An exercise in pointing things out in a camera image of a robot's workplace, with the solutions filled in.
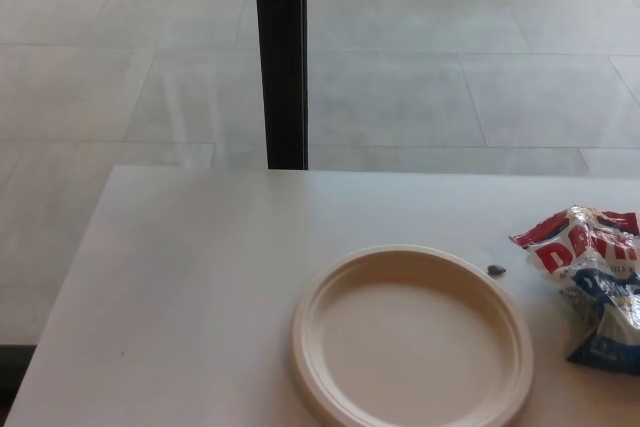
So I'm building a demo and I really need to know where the red blue sunflower seed bag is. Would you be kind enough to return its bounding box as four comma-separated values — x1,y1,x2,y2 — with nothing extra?
508,204,640,377

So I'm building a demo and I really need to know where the beige round paper plate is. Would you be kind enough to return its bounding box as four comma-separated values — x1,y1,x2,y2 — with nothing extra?
289,244,535,427

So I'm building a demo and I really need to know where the black vertical window post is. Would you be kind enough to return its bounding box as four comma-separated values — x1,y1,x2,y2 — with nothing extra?
252,0,310,171

